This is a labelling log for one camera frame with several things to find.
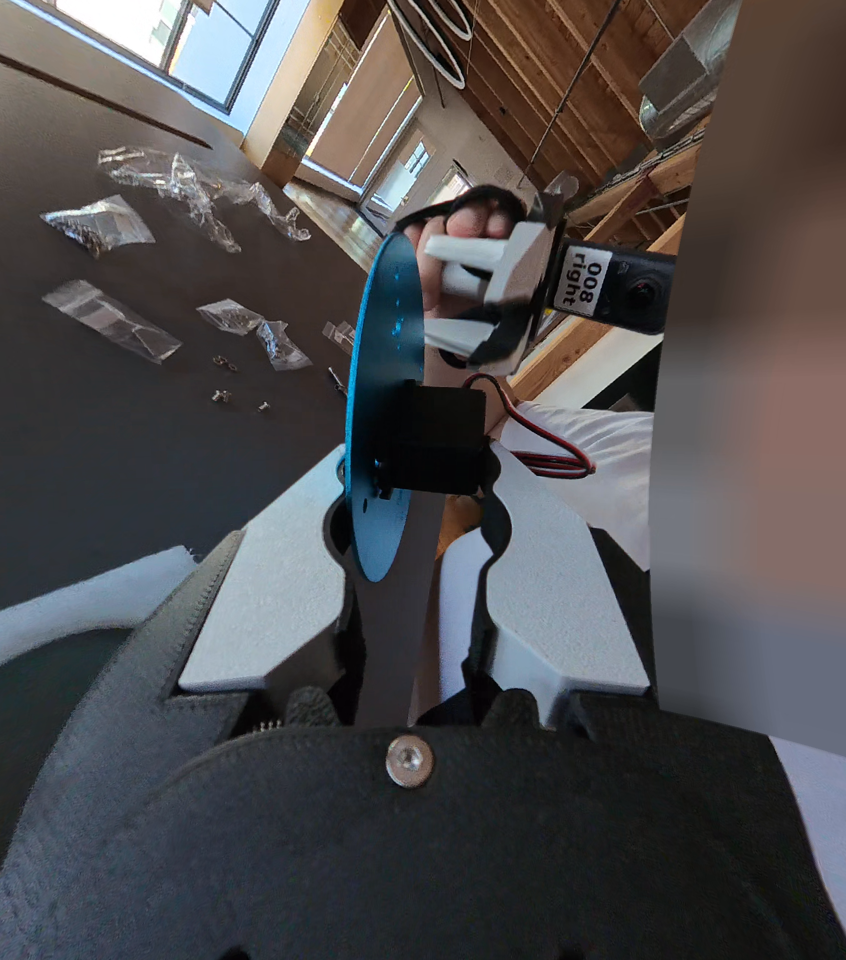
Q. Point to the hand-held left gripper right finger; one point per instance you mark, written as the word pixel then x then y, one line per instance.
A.
pixel 565 600

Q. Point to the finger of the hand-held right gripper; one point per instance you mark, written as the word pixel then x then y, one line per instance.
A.
pixel 483 337
pixel 531 259

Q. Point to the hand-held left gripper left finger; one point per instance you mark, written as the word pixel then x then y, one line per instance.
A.
pixel 273 592

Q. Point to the blue round metal plate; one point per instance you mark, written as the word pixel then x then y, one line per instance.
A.
pixel 385 337

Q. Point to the black servo motor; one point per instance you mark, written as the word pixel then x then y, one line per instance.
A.
pixel 438 435

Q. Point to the person's right forearm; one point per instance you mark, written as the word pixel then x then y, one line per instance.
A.
pixel 499 409

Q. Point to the dark grey desk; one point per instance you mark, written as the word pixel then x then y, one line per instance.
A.
pixel 55 450

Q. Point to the person's right hand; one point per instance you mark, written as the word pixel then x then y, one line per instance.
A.
pixel 430 262

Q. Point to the flat clear plastic bag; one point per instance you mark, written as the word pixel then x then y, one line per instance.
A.
pixel 338 336
pixel 112 319

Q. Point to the person in white shirt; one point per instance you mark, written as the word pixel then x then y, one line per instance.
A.
pixel 617 450

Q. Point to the black ceiling pipe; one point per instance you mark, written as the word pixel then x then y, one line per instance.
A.
pixel 565 97

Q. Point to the small crumpled clear bag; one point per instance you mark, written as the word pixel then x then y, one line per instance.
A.
pixel 284 346

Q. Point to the white foam sheet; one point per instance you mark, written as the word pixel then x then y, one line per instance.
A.
pixel 33 615

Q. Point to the small clear bag with screws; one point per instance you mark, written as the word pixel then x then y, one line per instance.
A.
pixel 232 316

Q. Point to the crumpled clear plastic bag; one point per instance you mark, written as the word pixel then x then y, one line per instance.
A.
pixel 198 187

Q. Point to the clear bag with dark screws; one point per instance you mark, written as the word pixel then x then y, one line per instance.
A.
pixel 100 225

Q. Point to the large window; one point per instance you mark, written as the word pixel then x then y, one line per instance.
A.
pixel 190 37

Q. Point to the silver air duct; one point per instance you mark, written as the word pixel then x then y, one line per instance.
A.
pixel 685 75

